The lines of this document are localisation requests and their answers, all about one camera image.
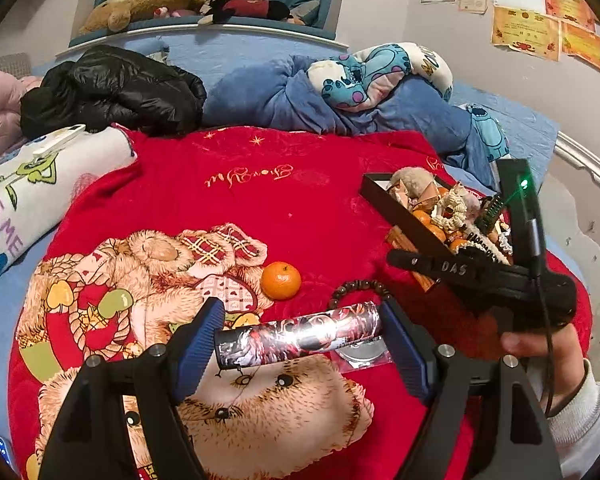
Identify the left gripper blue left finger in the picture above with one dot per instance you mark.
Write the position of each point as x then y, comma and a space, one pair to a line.
192, 348

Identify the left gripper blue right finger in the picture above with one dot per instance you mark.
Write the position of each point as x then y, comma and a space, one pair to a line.
411, 348

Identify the shiny patterned foil tube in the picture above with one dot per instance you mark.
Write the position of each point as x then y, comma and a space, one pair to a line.
295, 338

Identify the dark brown fuzzy hair claw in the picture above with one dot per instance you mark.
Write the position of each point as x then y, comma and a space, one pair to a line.
490, 210

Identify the gold lipstick tube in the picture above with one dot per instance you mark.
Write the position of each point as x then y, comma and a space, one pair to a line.
404, 255

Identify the white sleeve forearm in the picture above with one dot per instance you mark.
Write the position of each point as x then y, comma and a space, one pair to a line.
576, 430

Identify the person's right hand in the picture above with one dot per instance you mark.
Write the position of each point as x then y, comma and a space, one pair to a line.
565, 368

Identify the round compact mirror in bag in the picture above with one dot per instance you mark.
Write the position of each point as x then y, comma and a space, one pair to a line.
362, 355

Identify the black storage tray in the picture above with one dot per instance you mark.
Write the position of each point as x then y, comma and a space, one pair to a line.
397, 210

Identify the white fuzzy hair claw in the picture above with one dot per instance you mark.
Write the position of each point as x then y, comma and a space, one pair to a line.
481, 241

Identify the mandarin orange in tray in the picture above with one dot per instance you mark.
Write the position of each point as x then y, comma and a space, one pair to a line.
457, 244

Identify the cream knitted scrunchie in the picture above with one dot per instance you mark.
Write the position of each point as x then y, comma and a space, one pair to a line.
455, 208

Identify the mandarin orange near bear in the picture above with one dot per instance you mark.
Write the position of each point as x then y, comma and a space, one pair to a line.
280, 281

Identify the gold pyramid candy box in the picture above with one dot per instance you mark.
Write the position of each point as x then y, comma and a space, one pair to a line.
428, 199

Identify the red teddy bear blanket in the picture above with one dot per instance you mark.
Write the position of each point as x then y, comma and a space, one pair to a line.
140, 250

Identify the beige fluffy pompom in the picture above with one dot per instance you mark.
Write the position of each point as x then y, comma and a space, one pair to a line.
410, 181

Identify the white printed pillow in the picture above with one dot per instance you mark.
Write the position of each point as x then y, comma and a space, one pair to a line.
40, 180

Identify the Stitch plush pillow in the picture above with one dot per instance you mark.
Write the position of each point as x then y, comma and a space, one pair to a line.
361, 80

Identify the black puffer jacket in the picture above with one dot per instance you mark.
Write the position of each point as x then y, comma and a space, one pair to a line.
110, 85

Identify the pink quilt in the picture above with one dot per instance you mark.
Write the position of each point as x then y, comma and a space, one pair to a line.
12, 90

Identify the Mickey Mouse plush toy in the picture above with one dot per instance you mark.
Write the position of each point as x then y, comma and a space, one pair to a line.
220, 11

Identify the orange certificate on wall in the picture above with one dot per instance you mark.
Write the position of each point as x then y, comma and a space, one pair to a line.
527, 32

